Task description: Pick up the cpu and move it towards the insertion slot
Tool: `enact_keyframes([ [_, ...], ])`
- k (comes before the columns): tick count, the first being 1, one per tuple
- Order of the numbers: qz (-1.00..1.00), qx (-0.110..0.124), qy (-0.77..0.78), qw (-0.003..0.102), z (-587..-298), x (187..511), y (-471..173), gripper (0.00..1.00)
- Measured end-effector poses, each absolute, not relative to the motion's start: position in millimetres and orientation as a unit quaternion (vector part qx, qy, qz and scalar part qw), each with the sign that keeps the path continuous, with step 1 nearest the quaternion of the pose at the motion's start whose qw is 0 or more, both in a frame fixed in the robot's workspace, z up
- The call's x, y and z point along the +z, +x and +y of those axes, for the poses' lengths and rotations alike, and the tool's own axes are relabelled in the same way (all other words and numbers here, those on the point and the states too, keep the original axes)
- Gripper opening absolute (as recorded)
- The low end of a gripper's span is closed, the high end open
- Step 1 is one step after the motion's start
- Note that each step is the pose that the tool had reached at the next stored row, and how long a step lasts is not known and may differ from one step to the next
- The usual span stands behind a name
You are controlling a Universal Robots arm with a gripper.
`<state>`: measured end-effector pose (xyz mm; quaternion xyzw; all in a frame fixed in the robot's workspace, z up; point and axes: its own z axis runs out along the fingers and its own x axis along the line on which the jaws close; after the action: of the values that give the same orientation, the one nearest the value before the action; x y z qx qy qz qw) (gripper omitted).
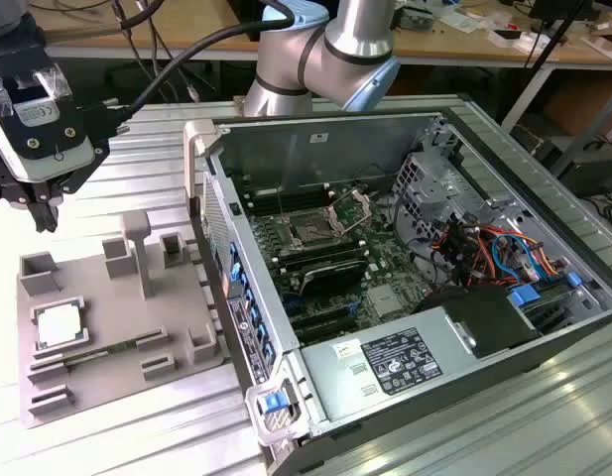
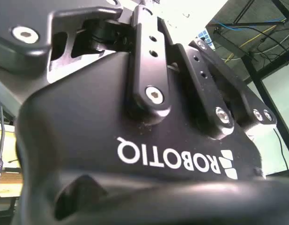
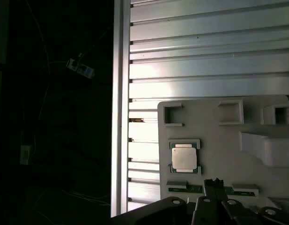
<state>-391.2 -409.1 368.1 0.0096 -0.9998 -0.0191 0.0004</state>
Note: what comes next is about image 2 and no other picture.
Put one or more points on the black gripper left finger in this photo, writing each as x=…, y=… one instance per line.
x=149, y=58

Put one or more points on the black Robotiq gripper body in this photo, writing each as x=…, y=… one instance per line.
x=88, y=131

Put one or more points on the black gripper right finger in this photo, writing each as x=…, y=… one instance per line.
x=205, y=89

